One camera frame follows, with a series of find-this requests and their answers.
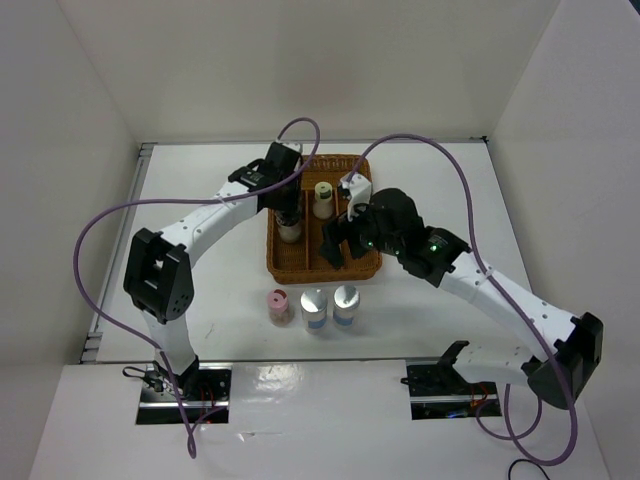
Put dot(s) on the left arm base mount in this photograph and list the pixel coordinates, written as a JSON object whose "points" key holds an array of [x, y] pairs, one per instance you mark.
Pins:
{"points": [[206, 401]]}

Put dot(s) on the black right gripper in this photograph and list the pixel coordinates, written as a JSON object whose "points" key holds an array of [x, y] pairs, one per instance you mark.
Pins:
{"points": [[333, 233]]}

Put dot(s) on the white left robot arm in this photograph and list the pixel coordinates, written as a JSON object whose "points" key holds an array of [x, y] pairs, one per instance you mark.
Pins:
{"points": [[158, 275]]}

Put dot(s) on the silver-capped blue shaker right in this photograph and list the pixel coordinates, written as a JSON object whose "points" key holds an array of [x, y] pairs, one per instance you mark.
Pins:
{"points": [[346, 302]]}

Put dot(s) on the silver-capped blue label shaker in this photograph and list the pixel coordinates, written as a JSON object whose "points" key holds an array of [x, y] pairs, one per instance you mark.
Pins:
{"points": [[314, 304]]}

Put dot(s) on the pink-capped spice bottle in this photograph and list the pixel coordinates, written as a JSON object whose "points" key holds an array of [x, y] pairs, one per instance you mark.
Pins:
{"points": [[279, 308]]}

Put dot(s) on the brown wicker cutlery tray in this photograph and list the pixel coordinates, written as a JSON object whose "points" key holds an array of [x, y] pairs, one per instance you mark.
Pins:
{"points": [[300, 262]]}

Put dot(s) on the black-capped white spice bottle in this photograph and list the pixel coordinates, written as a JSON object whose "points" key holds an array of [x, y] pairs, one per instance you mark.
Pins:
{"points": [[290, 233]]}

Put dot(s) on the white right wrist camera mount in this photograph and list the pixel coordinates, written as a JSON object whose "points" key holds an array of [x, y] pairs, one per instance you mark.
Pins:
{"points": [[356, 189]]}

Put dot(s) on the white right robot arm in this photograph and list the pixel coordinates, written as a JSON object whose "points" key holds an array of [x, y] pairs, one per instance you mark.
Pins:
{"points": [[560, 350]]}

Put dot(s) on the aluminium table edge rail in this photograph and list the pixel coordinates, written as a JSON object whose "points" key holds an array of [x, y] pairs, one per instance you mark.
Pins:
{"points": [[94, 336]]}

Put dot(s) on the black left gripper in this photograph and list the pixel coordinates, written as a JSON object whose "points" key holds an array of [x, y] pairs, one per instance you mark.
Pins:
{"points": [[292, 202]]}

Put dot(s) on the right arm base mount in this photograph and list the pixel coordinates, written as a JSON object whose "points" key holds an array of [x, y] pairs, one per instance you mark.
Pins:
{"points": [[437, 392]]}

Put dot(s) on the green-capped white spice bottle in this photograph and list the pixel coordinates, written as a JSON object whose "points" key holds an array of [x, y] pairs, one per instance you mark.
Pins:
{"points": [[323, 207]]}

